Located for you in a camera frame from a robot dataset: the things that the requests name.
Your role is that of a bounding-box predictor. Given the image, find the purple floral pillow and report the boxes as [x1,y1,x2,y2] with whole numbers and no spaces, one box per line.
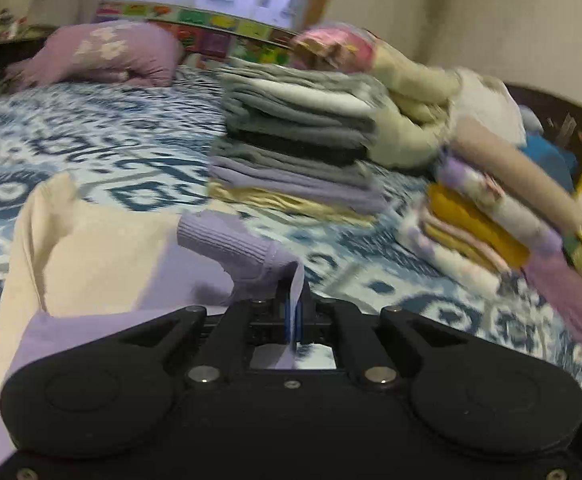
[6,22,185,89]

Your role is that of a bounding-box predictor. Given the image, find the stack of grey folded clothes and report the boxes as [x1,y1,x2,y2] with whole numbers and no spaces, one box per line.
[206,57,393,227]

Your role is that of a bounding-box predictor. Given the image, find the dark wooden headboard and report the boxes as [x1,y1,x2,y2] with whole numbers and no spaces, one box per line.
[501,82,582,162]

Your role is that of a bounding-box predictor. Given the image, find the blue patterned bedspread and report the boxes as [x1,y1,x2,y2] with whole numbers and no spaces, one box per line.
[0,62,582,441]

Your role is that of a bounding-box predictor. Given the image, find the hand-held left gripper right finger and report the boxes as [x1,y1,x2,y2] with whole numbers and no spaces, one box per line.
[295,287,468,388]

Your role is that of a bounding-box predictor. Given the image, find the pink floral cloth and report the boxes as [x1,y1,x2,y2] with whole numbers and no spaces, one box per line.
[291,25,378,74]

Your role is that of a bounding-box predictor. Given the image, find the teal blanket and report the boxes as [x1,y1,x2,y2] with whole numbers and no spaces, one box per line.
[521,132,580,196]

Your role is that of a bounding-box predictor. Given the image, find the colourful alphabet play mat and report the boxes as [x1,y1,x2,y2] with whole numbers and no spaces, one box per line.
[96,0,303,69]

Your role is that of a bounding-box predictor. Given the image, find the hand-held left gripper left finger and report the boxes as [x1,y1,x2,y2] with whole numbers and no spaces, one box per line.
[116,280,294,388]

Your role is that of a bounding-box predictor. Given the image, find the cream and purple sweatshirt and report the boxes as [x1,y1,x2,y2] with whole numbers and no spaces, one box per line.
[0,172,337,476]

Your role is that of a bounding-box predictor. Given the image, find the stack of colourful folded clothes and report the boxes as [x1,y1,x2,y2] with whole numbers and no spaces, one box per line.
[401,117,582,297]

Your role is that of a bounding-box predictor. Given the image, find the purple quilt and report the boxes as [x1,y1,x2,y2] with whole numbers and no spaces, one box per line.
[521,245,582,382]

